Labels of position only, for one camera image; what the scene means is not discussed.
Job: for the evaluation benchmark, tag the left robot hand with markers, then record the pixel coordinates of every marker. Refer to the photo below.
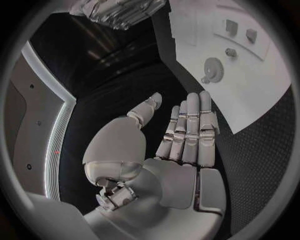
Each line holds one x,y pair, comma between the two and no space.
173,187

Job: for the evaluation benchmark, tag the white task board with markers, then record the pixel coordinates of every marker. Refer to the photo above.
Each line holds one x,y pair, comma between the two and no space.
246,84

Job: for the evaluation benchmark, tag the small grey gear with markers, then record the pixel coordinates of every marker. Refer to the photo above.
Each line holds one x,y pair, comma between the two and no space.
205,80

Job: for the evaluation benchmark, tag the grey peg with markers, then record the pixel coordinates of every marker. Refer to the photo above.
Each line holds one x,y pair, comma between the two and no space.
230,52

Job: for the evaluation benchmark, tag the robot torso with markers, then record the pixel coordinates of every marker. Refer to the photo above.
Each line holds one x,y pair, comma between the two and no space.
30,112

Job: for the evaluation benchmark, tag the grey block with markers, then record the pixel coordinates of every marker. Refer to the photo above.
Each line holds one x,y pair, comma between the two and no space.
231,27
251,35

